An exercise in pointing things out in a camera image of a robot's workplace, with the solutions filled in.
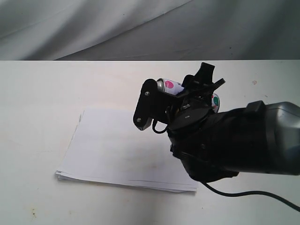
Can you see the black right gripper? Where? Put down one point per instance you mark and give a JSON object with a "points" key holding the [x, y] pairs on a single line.
{"points": [[193, 102]]}

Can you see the silver spray paint can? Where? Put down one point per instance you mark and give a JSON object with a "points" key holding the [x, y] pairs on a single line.
{"points": [[170, 87]]}

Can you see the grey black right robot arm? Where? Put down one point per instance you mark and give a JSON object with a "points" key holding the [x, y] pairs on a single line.
{"points": [[258, 138]]}

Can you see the white paper stack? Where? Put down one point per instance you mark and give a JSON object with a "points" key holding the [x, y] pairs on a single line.
{"points": [[107, 148]]}

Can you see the grey backdrop cloth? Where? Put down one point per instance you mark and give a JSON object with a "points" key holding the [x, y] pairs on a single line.
{"points": [[149, 29]]}

